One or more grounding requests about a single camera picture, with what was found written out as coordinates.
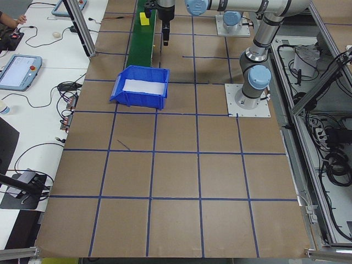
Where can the yellow foam block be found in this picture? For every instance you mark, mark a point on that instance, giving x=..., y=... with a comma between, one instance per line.
x=144, y=19

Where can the bystander forearm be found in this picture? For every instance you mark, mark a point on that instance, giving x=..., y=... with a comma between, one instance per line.
x=6, y=19

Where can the bystander hand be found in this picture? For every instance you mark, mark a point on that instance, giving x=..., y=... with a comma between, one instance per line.
x=21, y=19

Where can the green conveyor belt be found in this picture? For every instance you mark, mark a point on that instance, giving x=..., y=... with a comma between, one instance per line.
x=140, y=46

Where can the white foam pad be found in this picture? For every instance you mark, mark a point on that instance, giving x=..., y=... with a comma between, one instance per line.
x=143, y=86

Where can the blue plastic bin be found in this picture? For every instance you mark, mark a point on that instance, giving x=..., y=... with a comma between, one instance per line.
x=137, y=100

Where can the black barrel plug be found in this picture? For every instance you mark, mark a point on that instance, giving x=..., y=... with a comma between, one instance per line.
x=90, y=19

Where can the black power adapter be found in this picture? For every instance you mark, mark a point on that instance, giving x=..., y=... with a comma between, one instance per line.
x=73, y=29
x=68, y=86
x=335, y=137

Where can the light blue teach pendant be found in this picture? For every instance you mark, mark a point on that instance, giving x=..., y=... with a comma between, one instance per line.
x=61, y=9
x=20, y=72

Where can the beige round puck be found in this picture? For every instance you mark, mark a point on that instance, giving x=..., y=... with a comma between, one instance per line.
x=56, y=35

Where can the grey terminal board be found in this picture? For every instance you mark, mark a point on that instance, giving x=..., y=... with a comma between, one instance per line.
x=72, y=101
x=66, y=122

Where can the white cardboard box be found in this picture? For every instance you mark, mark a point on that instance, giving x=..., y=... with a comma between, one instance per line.
x=305, y=63

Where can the black controller box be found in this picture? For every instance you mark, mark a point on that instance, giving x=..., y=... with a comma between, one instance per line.
x=11, y=42

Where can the white paper cup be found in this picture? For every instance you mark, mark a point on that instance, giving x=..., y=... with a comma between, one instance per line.
x=5, y=108

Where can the white power strip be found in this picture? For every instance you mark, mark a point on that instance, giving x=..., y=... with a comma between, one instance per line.
x=319, y=132

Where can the black flat panel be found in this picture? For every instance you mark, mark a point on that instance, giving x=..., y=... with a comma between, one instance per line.
x=6, y=145

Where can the small grey device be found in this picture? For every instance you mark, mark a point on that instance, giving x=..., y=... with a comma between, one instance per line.
x=26, y=176

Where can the aluminium corner bar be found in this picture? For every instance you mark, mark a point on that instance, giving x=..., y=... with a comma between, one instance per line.
x=19, y=253
x=330, y=255

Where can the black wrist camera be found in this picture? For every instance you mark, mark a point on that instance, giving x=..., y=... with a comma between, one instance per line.
x=149, y=6

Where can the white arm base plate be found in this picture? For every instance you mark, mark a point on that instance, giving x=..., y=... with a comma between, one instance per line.
x=220, y=31
x=233, y=110

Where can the aluminium gantry post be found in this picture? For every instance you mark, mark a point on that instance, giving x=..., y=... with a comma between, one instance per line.
x=324, y=30
x=79, y=30

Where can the V-shaped aluminium frame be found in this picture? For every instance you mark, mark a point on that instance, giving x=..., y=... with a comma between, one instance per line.
x=316, y=89

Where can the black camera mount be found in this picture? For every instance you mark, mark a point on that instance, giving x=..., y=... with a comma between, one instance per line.
x=30, y=202

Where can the grey metal bracket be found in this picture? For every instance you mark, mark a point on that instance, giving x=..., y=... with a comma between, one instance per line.
x=312, y=214

